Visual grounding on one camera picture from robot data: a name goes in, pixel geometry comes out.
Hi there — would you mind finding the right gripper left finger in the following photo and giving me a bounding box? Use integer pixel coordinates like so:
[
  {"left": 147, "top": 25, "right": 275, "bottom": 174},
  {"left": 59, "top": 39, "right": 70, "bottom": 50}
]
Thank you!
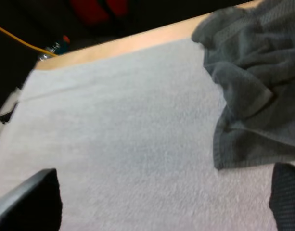
[{"left": 0, "top": 168, "right": 64, "bottom": 231}]

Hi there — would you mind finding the grey-green towel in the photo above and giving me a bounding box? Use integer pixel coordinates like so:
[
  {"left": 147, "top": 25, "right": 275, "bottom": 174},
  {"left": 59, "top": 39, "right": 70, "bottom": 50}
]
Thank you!
[
  {"left": 191, "top": 6, "right": 295, "bottom": 85},
  {"left": 204, "top": 61, "right": 295, "bottom": 170}
]

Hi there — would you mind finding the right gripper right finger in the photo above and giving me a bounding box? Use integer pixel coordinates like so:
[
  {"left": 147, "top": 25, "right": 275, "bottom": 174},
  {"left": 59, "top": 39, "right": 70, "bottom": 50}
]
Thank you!
[{"left": 269, "top": 162, "right": 295, "bottom": 231}]

